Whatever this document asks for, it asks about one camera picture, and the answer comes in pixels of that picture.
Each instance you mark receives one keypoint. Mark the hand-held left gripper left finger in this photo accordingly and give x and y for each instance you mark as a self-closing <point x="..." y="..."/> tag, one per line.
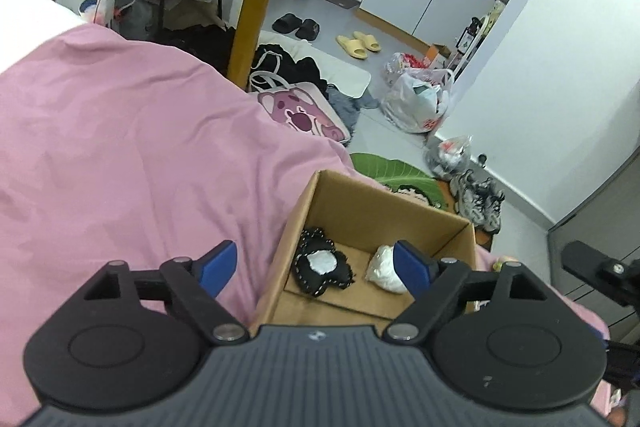
<point x="220" y="264"/>

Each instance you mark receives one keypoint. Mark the black clothing pile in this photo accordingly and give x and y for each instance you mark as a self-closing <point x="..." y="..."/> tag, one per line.
<point x="205" y="44"/>

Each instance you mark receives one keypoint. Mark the grey-blue cloth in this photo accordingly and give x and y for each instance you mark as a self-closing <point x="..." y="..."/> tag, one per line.
<point x="345" y="107"/>

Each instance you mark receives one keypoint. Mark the brown cardboard box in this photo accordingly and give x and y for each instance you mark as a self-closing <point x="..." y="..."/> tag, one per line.
<point x="360" y="217"/>

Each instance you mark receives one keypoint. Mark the small clear plastic bag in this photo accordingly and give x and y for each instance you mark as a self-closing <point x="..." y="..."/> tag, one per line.
<point x="450" y="154"/>

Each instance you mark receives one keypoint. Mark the pink bear cushion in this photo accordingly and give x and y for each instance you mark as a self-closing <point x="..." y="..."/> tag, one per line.
<point x="300" y="109"/>

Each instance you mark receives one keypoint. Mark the white floor mat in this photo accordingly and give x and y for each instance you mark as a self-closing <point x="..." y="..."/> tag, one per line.
<point x="345" y="74"/>

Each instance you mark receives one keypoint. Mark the white storage rack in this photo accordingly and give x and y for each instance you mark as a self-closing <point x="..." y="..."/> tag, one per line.
<point x="477" y="34"/>

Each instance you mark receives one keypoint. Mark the large white plastic bag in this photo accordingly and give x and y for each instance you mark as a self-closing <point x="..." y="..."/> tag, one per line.
<point x="412" y="99"/>

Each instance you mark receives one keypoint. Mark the small orange cardboard box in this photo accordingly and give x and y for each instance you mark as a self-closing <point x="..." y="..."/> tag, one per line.
<point x="436" y="54"/>

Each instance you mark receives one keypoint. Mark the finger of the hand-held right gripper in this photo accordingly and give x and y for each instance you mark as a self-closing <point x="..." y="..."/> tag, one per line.
<point x="595" y="269"/>

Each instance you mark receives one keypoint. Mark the yellow slipper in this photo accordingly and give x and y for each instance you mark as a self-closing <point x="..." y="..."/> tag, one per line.
<point x="351" y="47"/>
<point x="367" y="41"/>

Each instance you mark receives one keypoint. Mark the green leaf cartoon rug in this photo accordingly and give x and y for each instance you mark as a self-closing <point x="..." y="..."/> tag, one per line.
<point x="390" y="169"/>

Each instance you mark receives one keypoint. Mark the white bed sheet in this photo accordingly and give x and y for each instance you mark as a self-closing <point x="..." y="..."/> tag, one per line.
<point x="25" y="22"/>

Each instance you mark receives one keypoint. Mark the black plush toy white centre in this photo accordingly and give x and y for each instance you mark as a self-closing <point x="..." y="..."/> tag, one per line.
<point x="340" y="271"/>

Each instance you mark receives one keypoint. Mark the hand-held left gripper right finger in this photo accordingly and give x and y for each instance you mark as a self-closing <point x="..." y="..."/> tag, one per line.
<point x="412" y="268"/>

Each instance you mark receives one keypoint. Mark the grey cabinet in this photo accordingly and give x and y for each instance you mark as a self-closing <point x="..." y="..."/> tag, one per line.
<point x="595" y="227"/>

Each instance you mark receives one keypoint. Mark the black slipper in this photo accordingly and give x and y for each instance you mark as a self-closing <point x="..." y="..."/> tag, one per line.
<point x="286" y="23"/>
<point x="307" y="30"/>

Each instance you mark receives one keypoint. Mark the pink blanket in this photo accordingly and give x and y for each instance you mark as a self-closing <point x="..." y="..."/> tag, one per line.
<point x="125" y="132"/>

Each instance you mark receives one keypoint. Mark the white soft item plastic bag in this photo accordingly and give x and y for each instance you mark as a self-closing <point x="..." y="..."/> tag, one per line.
<point x="382" y="271"/>

